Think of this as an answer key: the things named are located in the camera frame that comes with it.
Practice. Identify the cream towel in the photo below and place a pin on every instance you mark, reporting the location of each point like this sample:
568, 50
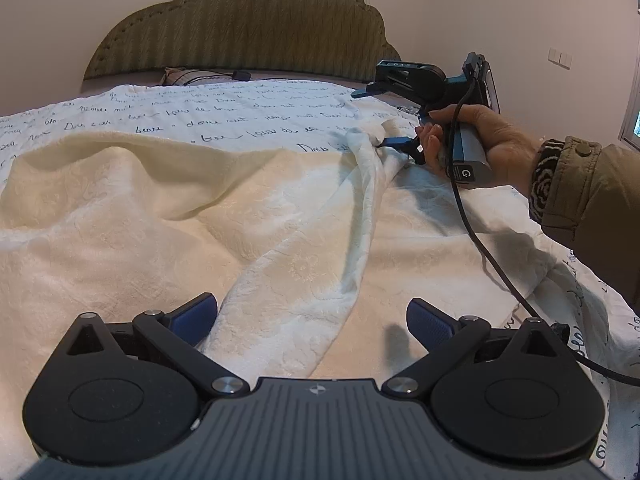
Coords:
250, 220

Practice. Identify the small black device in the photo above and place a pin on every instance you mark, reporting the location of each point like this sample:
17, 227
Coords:
241, 75

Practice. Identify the patterned pillow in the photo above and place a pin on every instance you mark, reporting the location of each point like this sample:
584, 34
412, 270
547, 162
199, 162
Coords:
185, 76

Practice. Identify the olive upholstered headboard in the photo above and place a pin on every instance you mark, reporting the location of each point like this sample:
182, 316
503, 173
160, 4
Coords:
250, 20

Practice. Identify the white wall switch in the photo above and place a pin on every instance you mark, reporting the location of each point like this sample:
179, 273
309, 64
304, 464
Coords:
565, 59
554, 55

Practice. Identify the white script-printed bed cover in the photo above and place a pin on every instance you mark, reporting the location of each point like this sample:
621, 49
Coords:
225, 105

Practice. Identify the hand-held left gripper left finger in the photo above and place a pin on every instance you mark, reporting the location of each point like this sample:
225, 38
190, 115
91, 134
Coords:
192, 317

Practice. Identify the side window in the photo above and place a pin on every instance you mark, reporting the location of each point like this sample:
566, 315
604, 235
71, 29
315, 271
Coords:
632, 125

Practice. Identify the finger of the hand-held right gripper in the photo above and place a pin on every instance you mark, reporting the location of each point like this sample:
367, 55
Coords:
372, 91
402, 143

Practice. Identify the person's right hand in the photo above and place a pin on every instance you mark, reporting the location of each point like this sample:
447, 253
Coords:
500, 135

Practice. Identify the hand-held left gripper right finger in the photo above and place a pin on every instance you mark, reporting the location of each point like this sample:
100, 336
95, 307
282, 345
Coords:
430, 321

